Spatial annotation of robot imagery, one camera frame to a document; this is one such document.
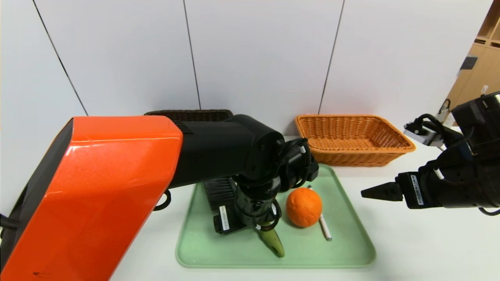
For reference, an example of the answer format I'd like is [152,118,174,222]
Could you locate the orange fruit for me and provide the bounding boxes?
[286,187,323,228]

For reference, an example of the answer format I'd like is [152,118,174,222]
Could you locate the dark brown wicker basket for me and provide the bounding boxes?
[144,110,234,122]

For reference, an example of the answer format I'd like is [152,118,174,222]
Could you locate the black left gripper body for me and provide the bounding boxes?
[213,193,282,235]

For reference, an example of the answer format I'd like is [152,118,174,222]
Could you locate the light green plastic tray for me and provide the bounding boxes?
[176,163,377,269]

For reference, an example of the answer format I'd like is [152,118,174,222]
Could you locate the wooden cabinet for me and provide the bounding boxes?
[445,0,500,117]

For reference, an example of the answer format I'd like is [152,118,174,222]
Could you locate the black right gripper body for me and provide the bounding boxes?
[395,151,478,209]

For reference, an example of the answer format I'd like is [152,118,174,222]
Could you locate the orange wicker basket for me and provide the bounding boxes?
[294,114,416,167]

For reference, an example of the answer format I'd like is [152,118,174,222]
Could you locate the white pen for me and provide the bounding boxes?
[307,185,332,242]

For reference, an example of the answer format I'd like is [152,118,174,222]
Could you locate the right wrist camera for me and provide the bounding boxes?
[404,114,454,149]

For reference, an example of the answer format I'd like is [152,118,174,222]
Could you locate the black bristle brush green handle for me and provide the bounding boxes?
[204,178,286,258]

